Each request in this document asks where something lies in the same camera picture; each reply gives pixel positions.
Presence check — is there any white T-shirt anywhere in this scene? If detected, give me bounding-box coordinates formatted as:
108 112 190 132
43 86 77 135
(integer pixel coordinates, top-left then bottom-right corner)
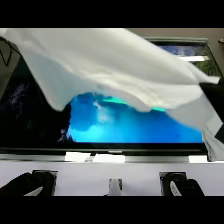
0 28 224 163

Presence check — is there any silver frame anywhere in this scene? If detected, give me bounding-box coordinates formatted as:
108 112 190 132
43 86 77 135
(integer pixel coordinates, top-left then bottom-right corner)
0 148 224 197

